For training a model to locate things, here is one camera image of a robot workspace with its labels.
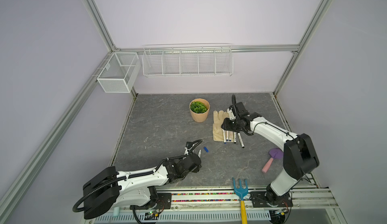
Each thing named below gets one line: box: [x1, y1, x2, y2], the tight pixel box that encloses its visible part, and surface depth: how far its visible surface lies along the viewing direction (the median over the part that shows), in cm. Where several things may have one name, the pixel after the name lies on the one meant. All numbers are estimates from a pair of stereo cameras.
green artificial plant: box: [189, 100, 208, 114], surface depth 98 cm
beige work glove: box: [212, 109, 230, 142], surface depth 101 cm
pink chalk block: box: [261, 157, 274, 174], surface depth 84 cm
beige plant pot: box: [188, 98, 211, 123], surface depth 101 cm
